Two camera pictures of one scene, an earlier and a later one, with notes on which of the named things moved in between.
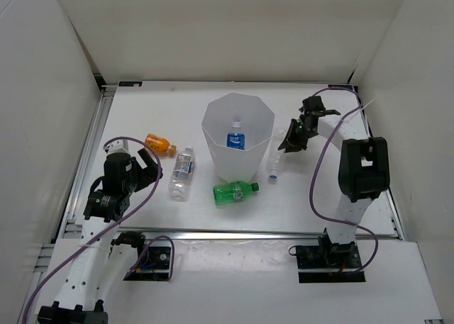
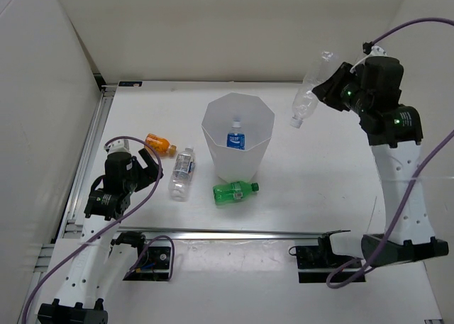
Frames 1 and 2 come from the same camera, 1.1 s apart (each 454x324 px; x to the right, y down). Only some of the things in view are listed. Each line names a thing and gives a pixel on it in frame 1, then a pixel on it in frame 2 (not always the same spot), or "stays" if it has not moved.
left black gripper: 146,172 stays
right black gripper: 291,144 to 327,91
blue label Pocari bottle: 236,137 stays
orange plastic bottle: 161,144 stays
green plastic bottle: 232,192 stays
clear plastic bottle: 274,154 to 306,100
